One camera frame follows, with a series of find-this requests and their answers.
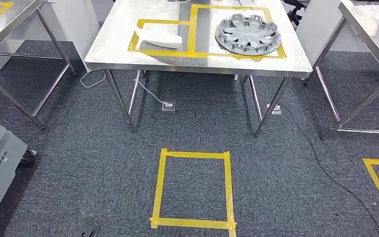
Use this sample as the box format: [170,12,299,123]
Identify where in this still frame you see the white plastic shell part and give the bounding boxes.
[134,26,184,49]

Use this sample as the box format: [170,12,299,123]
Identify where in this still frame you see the stainless steel workbench table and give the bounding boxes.
[84,0,314,137]

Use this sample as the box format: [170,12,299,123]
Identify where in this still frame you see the large yellow tape rectangle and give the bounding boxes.
[187,3,288,61]

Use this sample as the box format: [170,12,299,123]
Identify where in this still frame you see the small yellow tape rectangle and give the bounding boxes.
[127,19,193,58]

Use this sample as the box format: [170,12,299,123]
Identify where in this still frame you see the grey wheel hubcap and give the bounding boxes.
[215,13,282,56]

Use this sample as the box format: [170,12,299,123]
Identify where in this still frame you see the white panel desk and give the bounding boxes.
[296,0,370,55]
[0,0,101,73]

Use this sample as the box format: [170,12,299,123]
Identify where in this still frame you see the black office chair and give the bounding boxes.
[281,0,308,29]

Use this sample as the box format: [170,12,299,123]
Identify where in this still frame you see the black caster wheel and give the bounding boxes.
[19,148,38,169]

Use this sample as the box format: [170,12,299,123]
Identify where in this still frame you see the stainless steel side table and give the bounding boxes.
[314,0,379,141]
[0,0,77,131]

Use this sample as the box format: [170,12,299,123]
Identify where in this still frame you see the white plug cable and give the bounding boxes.
[133,78,168,106]

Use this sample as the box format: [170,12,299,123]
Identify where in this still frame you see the white looped power cable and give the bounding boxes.
[79,69,107,89]

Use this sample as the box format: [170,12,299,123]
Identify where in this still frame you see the black floor cable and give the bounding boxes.
[279,104,379,237]

